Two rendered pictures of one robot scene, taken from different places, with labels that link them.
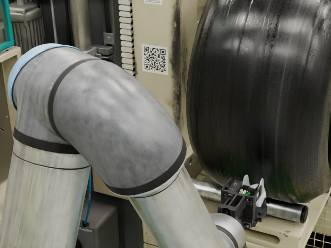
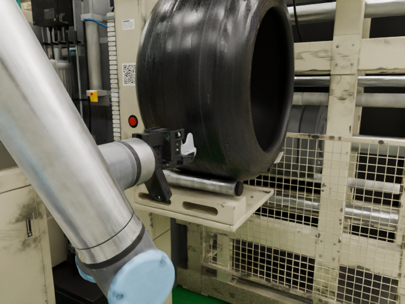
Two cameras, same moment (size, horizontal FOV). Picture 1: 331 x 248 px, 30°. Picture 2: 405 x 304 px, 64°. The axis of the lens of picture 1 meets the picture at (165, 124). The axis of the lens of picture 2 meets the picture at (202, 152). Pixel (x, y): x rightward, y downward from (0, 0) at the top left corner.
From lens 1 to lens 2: 0.75 m
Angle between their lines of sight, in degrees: 15
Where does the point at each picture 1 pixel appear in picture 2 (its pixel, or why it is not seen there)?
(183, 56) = not seen: hidden behind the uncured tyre
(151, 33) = (128, 53)
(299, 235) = (233, 205)
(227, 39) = (163, 14)
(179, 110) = not seen: hidden behind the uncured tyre
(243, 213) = (163, 151)
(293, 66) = (212, 20)
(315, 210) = (256, 201)
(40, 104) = not seen: outside the picture
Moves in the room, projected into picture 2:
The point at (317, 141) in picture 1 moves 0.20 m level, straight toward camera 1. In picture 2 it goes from (237, 93) to (214, 97)
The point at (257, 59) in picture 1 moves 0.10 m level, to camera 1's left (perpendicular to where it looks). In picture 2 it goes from (184, 22) to (142, 22)
